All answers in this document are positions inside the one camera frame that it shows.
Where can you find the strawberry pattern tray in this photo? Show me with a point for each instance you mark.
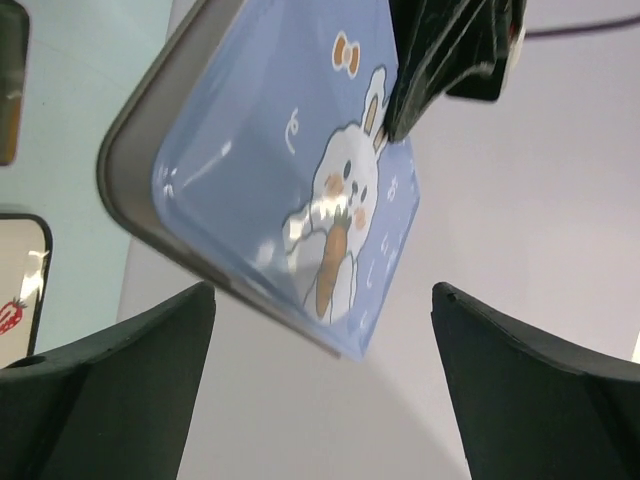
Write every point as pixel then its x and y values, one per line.
pixel 26 251

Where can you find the silver tin box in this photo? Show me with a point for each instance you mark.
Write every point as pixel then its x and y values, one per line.
pixel 15 27

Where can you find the silver tin lid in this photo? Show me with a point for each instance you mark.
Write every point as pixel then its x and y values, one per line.
pixel 253 153

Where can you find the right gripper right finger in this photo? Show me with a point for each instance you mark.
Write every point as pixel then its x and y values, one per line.
pixel 529 404

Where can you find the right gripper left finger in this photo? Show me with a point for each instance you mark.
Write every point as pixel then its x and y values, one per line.
pixel 116 404

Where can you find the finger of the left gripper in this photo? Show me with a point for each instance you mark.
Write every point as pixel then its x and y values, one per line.
pixel 461 48

